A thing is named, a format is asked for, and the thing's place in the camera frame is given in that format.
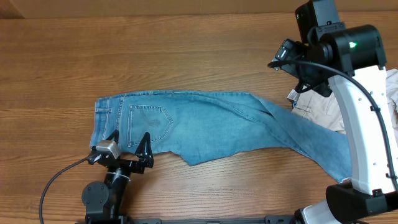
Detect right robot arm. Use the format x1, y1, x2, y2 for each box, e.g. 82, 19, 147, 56
269, 0, 397, 224

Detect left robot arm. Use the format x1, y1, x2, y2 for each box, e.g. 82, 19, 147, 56
81, 130, 154, 224

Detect beige cotton trousers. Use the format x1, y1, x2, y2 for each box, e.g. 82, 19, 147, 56
287, 69, 397, 141

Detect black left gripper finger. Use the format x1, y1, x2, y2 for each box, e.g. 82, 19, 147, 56
106, 129, 119, 144
134, 132, 154, 168

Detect light blue denim jeans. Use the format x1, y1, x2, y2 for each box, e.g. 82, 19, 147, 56
90, 90, 352, 182

